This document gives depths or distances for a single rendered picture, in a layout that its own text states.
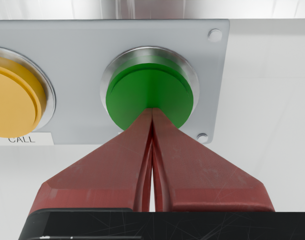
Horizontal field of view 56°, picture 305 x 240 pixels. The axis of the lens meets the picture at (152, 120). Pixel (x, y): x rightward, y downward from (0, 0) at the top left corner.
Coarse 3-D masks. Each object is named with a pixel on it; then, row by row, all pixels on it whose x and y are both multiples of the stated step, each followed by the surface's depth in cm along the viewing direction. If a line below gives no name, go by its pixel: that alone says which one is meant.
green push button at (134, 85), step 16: (128, 64) 12; (144, 64) 12; (160, 64) 12; (176, 64) 13; (112, 80) 12; (128, 80) 12; (144, 80) 12; (160, 80) 12; (176, 80) 12; (112, 96) 13; (128, 96) 13; (144, 96) 13; (160, 96) 13; (176, 96) 13; (192, 96) 13; (112, 112) 13; (128, 112) 13; (176, 112) 13
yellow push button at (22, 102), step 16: (0, 64) 12; (16, 64) 13; (0, 80) 12; (16, 80) 12; (32, 80) 13; (0, 96) 13; (16, 96) 13; (32, 96) 13; (0, 112) 13; (16, 112) 13; (32, 112) 13; (0, 128) 14; (16, 128) 14; (32, 128) 14
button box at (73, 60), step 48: (0, 48) 13; (48, 48) 13; (96, 48) 13; (144, 48) 12; (192, 48) 13; (48, 96) 14; (96, 96) 14; (0, 144) 16; (48, 144) 16; (96, 144) 16
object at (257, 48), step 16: (240, 32) 22; (256, 32) 22; (272, 32) 22; (288, 32) 22; (304, 32) 22; (240, 48) 23; (256, 48) 23; (272, 48) 23; (288, 48) 23; (304, 48) 23; (224, 64) 24; (240, 64) 24; (256, 64) 24; (272, 64) 24; (288, 64) 24; (304, 64) 24
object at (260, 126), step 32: (224, 96) 26; (256, 96) 26; (288, 96) 26; (224, 128) 28; (256, 128) 28; (288, 128) 28; (0, 160) 30; (32, 160) 30; (64, 160) 30; (256, 160) 30; (288, 160) 30; (0, 192) 33; (32, 192) 33; (288, 192) 33; (0, 224) 37
